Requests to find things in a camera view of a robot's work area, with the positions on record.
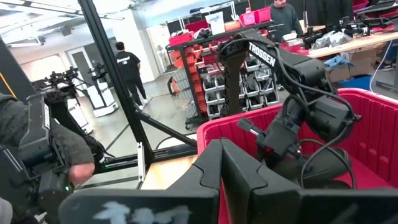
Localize person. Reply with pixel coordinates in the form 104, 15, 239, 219
114, 41, 149, 110
269, 0, 305, 43

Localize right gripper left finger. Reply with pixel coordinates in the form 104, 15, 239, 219
58, 138, 224, 224

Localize black panel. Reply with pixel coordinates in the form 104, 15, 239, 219
0, 39, 40, 100

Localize red tray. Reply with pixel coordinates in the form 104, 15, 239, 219
169, 32, 194, 47

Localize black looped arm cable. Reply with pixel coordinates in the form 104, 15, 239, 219
299, 118, 361, 190

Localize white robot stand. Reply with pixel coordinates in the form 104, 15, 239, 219
67, 98, 94, 134
86, 79, 119, 118

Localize black monitor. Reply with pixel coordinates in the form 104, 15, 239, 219
303, 0, 354, 28

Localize red plastic bin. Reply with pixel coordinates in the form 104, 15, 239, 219
196, 88, 398, 224

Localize person's hand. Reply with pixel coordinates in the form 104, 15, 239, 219
68, 162, 96, 186

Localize pink storage bin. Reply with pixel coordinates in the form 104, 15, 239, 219
254, 6, 272, 24
239, 11, 256, 27

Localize grey door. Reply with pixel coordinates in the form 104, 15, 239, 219
67, 46, 94, 85

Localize person's forearm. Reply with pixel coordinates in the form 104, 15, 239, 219
0, 93, 95, 166

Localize black parts shelf rack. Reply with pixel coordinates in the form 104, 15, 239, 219
166, 1, 280, 130

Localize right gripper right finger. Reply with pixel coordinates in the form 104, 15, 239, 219
220, 138, 398, 224

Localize blue storage bin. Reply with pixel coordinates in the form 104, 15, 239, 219
338, 73, 374, 91

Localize white box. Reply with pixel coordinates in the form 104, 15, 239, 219
205, 11, 226, 35

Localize black background robot arms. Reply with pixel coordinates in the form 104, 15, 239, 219
32, 67, 108, 94

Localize black slide sandal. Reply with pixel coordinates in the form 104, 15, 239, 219
270, 146, 354, 190

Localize orange and black tool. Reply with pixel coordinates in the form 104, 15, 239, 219
167, 76, 182, 96

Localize cardboard box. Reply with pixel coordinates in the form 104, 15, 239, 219
323, 55, 352, 83

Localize wooden workbench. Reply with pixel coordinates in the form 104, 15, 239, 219
307, 29, 398, 93

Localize silver frame bracket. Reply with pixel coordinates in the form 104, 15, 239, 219
136, 141, 147, 183

